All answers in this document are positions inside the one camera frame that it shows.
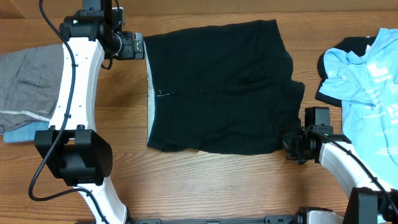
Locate black garment under blue shirt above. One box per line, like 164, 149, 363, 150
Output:
315, 36, 376, 108

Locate folded blue cloth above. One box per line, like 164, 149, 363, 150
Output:
3, 121, 49, 143

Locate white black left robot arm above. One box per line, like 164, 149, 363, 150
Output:
34, 0, 144, 223

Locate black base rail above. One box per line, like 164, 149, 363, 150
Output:
126, 215, 294, 224

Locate light blue t-shirt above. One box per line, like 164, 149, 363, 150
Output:
320, 28, 397, 188

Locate folded grey shorts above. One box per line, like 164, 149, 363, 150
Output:
1, 44, 64, 133

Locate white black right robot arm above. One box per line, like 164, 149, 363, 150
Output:
277, 107, 397, 224

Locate black shorts with mesh lining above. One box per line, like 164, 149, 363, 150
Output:
145, 20, 305, 155

